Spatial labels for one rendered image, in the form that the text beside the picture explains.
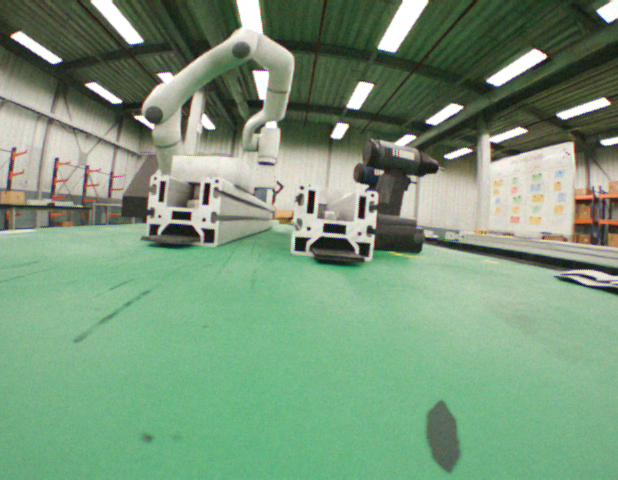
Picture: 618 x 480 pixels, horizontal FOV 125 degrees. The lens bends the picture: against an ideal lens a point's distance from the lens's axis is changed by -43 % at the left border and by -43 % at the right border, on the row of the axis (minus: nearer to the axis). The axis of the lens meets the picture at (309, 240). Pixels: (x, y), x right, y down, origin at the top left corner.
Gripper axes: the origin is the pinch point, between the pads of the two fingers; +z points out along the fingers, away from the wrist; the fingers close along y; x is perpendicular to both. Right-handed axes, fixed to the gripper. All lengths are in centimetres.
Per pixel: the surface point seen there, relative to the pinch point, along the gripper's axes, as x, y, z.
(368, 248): 85, -24, 10
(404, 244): 67, -36, 10
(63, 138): -563, 756, -203
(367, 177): 44, -32, -6
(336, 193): 53, -23, 0
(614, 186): -337, -953, -208
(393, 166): 66, -32, -5
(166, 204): 85, 2, 6
